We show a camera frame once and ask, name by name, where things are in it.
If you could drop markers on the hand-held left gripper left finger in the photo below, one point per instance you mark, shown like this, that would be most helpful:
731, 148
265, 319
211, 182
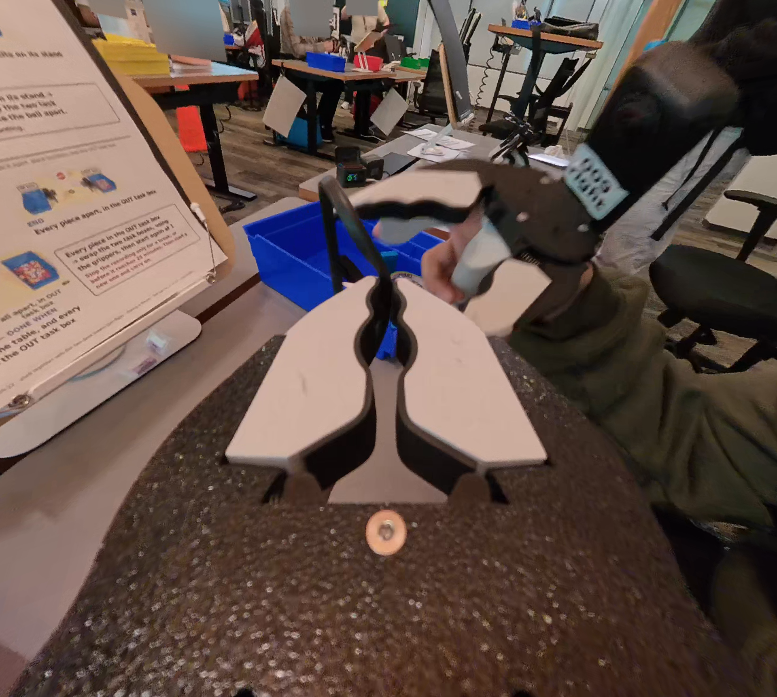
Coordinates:
303, 393

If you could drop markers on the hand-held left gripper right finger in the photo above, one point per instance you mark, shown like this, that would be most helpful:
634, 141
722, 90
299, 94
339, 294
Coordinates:
467, 393

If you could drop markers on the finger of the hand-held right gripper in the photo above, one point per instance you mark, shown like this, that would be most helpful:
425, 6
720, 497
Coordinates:
510, 296
425, 187

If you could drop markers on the blue plastic bin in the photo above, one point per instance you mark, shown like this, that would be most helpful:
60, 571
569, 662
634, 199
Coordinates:
325, 61
291, 260

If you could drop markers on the person's right forearm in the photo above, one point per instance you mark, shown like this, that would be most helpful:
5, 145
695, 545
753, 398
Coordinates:
668, 406

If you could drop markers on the person's right hand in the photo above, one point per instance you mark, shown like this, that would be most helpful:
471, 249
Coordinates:
440, 272

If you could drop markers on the white paper sheets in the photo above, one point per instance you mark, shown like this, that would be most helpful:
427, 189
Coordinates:
440, 145

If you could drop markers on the black battery box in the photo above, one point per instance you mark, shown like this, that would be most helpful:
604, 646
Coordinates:
358, 166

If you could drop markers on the white hanging panel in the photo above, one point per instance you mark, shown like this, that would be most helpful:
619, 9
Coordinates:
284, 105
388, 111

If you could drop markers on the green plastic bin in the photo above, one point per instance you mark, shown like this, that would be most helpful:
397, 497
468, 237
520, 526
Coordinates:
416, 63

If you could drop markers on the red plastic bin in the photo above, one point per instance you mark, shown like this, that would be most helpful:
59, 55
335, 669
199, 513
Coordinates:
367, 63

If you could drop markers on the wooden top desk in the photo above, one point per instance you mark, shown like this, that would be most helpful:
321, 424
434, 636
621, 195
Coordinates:
194, 78
340, 72

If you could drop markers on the wooden display board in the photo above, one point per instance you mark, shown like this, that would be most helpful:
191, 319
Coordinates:
182, 175
443, 29

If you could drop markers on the wooden standing desk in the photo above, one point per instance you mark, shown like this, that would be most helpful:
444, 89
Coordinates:
546, 38

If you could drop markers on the black office chair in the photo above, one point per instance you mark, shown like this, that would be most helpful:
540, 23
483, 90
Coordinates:
716, 284

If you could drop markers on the black computer monitor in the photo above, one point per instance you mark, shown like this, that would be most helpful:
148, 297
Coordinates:
403, 5

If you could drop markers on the orange cone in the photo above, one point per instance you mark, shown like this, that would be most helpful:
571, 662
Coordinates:
191, 129

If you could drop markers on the printed instruction sheet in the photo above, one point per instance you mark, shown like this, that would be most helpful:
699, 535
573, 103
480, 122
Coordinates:
73, 193

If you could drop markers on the yellow plastic bin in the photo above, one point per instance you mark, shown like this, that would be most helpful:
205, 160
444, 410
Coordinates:
133, 55

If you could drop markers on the wooden post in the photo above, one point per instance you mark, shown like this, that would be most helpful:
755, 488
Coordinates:
655, 11

